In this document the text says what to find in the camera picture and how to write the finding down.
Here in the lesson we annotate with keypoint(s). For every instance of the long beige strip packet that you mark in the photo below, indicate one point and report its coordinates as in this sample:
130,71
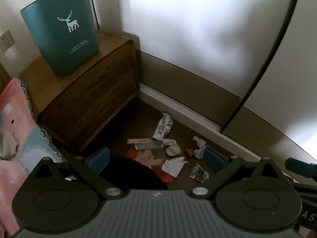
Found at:
138,141

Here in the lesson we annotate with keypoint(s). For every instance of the wooden nightstand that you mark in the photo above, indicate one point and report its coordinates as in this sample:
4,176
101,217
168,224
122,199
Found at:
99,91

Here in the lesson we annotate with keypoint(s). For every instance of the orange plastic bag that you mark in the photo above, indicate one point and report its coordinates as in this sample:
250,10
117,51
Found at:
164,176

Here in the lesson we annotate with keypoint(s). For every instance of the crumpled white tissue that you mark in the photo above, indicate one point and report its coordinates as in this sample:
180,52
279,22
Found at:
172,148

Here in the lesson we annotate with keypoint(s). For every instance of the silver flat wrapper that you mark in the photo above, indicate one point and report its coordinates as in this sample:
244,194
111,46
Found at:
148,145

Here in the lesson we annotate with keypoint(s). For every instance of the foil wrapper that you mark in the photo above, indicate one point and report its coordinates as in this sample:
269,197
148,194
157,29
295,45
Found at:
198,173

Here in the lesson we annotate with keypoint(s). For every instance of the wall socket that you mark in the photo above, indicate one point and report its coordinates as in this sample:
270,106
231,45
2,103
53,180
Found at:
5,41

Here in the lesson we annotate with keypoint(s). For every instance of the frosted wardrobe sliding door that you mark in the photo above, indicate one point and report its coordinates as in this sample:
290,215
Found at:
297,91
185,29

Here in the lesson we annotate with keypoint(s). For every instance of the crumpled clear plastic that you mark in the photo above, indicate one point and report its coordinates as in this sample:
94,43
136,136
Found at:
200,146

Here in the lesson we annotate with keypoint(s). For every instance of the pale pink wrapper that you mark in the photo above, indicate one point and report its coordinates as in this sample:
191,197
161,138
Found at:
148,157

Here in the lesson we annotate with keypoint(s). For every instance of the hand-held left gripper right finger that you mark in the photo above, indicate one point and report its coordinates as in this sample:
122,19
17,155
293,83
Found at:
214,160

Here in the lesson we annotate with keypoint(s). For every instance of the folded white paper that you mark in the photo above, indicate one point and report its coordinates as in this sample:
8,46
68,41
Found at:
173,166

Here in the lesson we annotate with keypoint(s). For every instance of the black cloth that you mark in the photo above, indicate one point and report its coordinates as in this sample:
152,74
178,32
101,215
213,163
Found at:
131,173

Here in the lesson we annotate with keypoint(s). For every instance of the white wardrobe bottom rail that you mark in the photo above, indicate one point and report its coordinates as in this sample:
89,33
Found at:
173,106

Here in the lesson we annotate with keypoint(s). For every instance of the teal deer-print trash bin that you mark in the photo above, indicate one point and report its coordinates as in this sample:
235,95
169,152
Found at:
62,42

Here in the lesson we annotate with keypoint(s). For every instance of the white printed snack wrapper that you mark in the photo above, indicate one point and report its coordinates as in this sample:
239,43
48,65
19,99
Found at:
162,129

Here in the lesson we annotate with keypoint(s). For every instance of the pink printed blanket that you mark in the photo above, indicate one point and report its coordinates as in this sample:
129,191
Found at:
17,129

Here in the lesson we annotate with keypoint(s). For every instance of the small orange scrap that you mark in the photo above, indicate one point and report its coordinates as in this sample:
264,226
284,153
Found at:
189,152

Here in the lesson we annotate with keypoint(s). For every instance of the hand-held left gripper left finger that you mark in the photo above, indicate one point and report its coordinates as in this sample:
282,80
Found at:
99,160

